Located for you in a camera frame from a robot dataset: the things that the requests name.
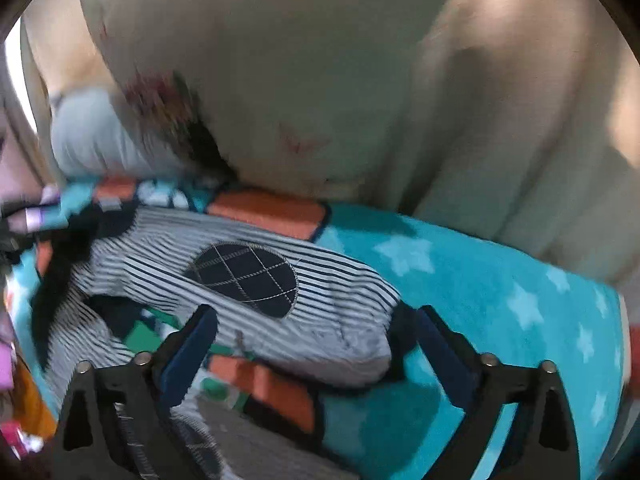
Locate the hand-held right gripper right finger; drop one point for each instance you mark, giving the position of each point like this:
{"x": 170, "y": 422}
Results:
{"x": 440, "y": 350}

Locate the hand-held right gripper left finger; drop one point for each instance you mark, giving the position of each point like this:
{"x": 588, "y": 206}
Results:
{"x": 192, "y": 347}

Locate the striped pants with dark patch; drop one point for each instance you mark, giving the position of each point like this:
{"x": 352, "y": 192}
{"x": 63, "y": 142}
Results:
{"x": 310, "y": 300}

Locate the teal star printed blanket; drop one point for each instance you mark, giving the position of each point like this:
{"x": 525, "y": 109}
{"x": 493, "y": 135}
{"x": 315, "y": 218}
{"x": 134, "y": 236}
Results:
{"x": 500, "y": 320}

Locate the light grey cloth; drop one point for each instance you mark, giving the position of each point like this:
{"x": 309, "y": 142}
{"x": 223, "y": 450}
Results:
{"x": 95, "y": 140}

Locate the cream bedsheet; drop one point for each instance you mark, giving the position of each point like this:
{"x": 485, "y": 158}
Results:
{"x": 525, "y": 125}

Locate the cream printed pillow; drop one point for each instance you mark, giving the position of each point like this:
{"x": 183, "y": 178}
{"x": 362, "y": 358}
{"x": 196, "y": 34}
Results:
{"x": 280, "y": 75}

